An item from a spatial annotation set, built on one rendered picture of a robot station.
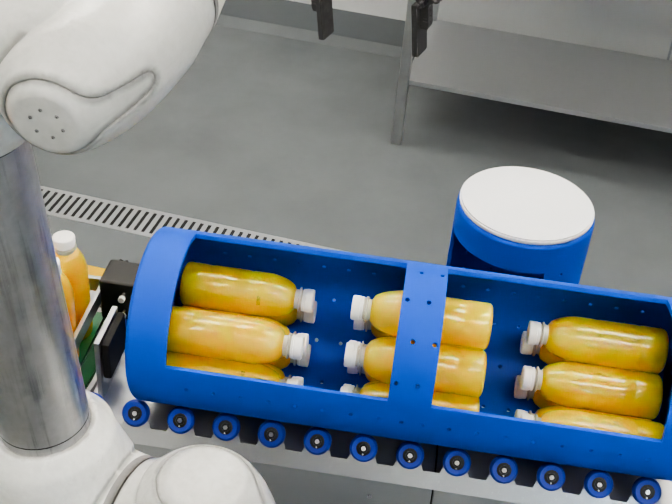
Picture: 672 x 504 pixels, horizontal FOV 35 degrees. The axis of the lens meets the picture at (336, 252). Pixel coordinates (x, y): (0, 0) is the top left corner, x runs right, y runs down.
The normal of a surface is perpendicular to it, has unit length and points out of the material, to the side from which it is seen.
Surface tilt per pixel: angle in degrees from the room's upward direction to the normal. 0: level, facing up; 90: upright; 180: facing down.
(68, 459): 49
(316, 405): 95
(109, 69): 63
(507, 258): 90
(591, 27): 90
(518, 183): 0
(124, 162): 0
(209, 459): 6
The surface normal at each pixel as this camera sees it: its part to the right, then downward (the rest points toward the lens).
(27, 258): 0.74, 0.41
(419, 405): -0.13, 0.46
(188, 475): 0.11, -0.77
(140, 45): 0.72, -0.04
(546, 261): 0.18, 0.60
